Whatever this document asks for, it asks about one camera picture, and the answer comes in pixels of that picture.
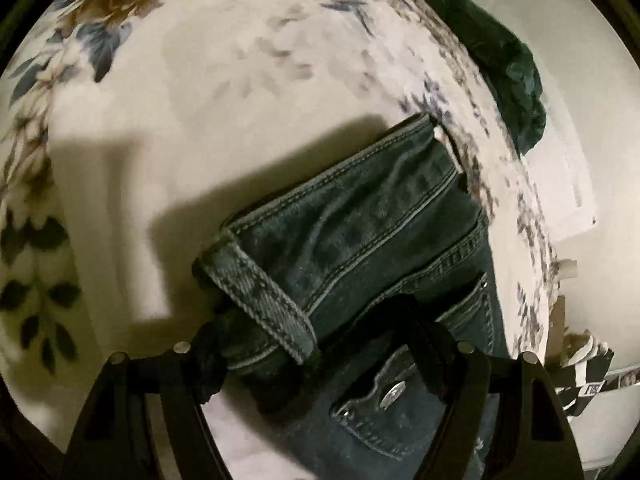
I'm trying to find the dark blue denim jeans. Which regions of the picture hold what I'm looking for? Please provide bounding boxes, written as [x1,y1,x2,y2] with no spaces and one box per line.
[193,114,508,479]

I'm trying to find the black white jacket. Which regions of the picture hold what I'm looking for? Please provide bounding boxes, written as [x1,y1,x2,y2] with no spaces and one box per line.
[546,330,614,419]

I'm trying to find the floral white bed sheet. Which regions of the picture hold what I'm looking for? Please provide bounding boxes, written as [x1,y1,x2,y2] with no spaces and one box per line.
[1,0,554,479]

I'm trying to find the dark green blanket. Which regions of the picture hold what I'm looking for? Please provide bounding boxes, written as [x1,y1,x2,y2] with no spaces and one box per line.
[425,0,547,155]

